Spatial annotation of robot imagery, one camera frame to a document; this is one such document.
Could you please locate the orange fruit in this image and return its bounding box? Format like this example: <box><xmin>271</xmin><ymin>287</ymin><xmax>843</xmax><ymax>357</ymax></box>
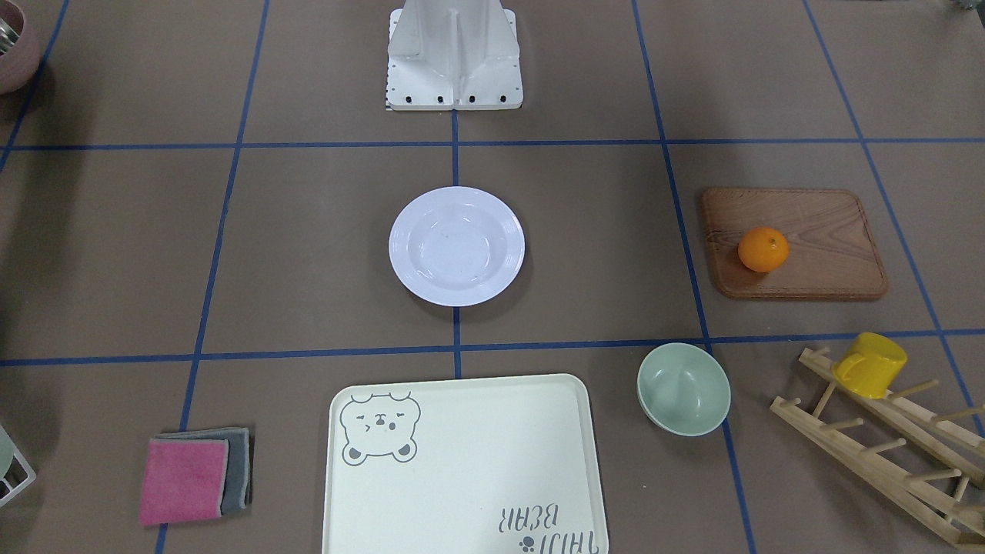
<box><xmin>736</xmin><ymin>225</ymin><xmax>790</xmax><ymax>273</ymax></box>

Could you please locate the white wire cup rack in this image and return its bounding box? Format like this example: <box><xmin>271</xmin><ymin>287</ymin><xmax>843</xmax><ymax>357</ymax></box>
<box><xmin>1</xmin><ymin>426</ymin><xmax>38</xmax><ymax>507</ymax></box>

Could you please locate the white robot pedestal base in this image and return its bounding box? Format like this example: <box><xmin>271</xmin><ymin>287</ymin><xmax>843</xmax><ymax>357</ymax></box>
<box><xmin>385</xmin><ymin>1</ymin><xmax>524</xmax><ymax>112</ymax></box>

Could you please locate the mint green bowl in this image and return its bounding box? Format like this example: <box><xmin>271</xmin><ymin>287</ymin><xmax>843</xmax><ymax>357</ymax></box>
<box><xmin>636</xmin><ymin>342</ymin><xmax>732</xmax><ymax>437</ymax></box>

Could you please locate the yellow mug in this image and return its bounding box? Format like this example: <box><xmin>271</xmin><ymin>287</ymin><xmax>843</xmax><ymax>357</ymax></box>
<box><xmin>833</xmin><ymin>331</ymin><xmax>908</xmax><ymax>399</ymax></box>

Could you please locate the wooden cutting board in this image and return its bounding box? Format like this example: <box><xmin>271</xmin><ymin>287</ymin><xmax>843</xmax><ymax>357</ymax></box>
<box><xmin>697</xmin><ymin>187</ymin><xmax>889</xmax><ymax>301</ymax></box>

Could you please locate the white round plate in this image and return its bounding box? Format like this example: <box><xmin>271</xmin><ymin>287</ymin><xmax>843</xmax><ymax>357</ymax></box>
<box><xmin>388</xmin><ymin>185</ymin><xmax>526</xmax><ymax>306</ymax></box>

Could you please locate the grey cloth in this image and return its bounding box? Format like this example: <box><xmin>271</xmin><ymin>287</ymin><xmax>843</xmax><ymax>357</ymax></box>
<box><xmin>154</xmin><ymin>427</ymin><xmax>250</xmax><ymax>518</ymax></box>

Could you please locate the wooden peg drying rack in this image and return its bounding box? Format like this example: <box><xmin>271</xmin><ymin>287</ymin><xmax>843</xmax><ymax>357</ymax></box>
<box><xmin>770</xmin><ymin>346</ymin><xmax>985</xmax><ymax>549</ymax></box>

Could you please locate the cream bear tray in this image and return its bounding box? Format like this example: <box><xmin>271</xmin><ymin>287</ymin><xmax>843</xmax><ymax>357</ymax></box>
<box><xmin>322</xmin><ymin>374</ymin><xmax>611</xmax><ymax>553</ymax></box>

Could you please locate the pink cloth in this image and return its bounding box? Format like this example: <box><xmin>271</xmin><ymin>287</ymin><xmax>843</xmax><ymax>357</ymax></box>
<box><xmin>139</xmin><ymin>439</ymin><xmax>229</xmax><ymax>526</ymax></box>

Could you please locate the pink bowl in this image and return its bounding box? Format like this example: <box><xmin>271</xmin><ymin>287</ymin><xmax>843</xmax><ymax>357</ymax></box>
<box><xmin>1</xmin><ymin>1</ymin><xmax>42</xmax><ymax>95</ymax></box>

